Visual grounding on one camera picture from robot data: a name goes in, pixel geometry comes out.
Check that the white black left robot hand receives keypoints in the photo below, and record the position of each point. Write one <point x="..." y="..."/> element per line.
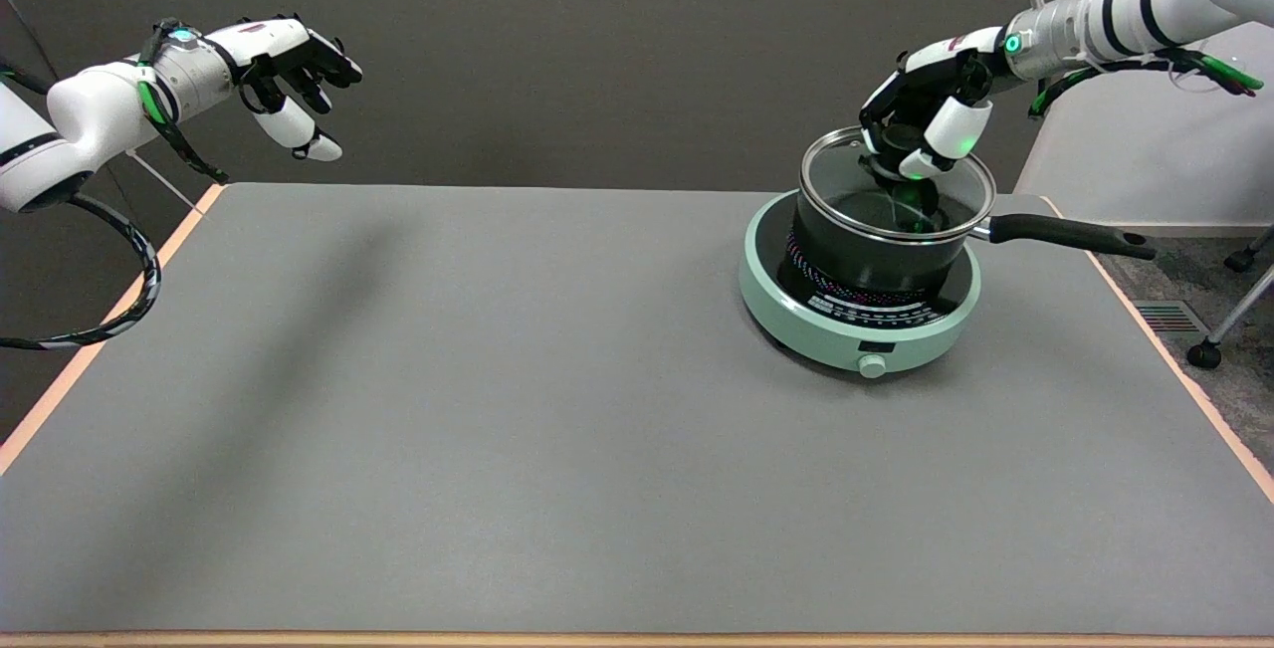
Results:
<point x="279" y="41"/>

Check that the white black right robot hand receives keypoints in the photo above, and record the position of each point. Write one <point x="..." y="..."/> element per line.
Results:
<point x="955" y="125"/>

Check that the glass pot lid black knob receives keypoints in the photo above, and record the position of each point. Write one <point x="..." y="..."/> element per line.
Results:
<point x="836" y="180"/>

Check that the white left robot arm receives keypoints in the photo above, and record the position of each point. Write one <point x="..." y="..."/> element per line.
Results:
<point x="95" y="115"/>

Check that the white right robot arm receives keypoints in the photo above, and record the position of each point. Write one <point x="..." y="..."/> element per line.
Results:
<point x="1145" y="1"/>

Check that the mint green induction cooker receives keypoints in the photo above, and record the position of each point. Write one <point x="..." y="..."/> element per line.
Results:
<point x="796" y="315"/>

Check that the floor vent grille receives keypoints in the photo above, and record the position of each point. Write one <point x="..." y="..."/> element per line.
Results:
<point x="1169" y="317"/>

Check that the black chair caster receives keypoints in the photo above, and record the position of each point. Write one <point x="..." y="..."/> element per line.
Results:
<point x="1240" y="258"/>

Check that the metal chair leg with caster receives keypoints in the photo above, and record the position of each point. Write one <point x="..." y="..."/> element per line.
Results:
<point x="1239" y="315"/>

